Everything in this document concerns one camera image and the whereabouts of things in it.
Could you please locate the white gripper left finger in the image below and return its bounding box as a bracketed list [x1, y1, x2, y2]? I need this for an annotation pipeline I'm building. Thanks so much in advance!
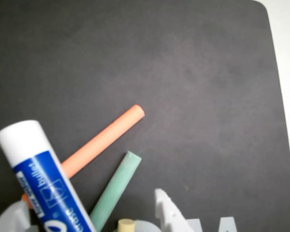
[0, 200, 37, 232]

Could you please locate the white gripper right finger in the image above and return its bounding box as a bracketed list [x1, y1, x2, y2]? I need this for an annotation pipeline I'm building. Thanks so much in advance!
[154, 188, 201, 232]

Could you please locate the blue dry erase marker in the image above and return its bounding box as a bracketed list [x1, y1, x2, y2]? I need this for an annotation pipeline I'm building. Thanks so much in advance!
[0, 119, 97, 232]

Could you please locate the yellow chalk stick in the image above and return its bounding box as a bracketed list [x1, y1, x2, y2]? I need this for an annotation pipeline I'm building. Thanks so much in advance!
[117, 218, 136, 232]

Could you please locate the green chalk stick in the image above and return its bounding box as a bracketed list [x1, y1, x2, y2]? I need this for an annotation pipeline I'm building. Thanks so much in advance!
[89, 151, 143, 232]

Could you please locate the orange chalk stick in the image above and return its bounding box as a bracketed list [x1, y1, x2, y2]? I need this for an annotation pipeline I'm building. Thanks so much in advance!
[21, 104, 145, 208]

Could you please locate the grey WOWROBO mat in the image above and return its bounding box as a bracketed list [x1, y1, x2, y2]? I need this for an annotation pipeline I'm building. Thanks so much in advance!
[0, 0, 290, 232]

